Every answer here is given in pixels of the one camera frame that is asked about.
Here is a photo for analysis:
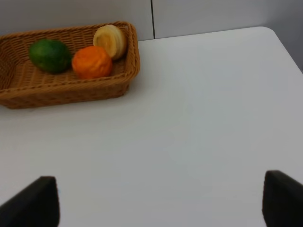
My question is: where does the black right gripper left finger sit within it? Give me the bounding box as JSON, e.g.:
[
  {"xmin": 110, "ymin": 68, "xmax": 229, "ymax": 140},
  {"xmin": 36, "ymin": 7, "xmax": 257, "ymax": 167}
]
[{"xmin": 0, "ymin": 176, "xmax": 60, "ymax": 227}]

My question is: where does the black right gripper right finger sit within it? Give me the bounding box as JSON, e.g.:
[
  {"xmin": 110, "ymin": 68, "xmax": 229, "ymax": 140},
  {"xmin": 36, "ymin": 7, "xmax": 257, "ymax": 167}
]
[{"xmin": 262, "ymin": 170, "xmax": 303, "ymax": 227}]

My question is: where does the green lime fruit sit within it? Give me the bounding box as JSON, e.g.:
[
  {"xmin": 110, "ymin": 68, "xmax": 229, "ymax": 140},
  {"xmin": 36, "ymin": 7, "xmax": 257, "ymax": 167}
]
[{"xmin": 29, "ymin": 39, "xmax": 72, "ymax": 74}]

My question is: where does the orange tangerine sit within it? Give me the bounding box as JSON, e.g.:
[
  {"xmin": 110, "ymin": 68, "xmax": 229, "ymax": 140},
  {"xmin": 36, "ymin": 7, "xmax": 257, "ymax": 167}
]
[{"xmin": 71, "ymin": 46, "xmax": 113, "ymax": 79}]

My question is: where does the red yellow half peach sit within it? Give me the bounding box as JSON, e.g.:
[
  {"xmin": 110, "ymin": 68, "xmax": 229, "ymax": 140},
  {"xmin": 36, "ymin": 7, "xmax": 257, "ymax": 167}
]
[{"xmin": 93, "ymin": 25, "xmax": 127, "ymax": 60}]

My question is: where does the orange wicker basket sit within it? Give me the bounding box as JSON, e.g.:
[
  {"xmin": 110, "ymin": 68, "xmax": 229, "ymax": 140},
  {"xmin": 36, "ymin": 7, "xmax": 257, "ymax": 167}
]
[{"xmin": 0, "ymin": 21, "xmax": 140, "ymax": 109}]

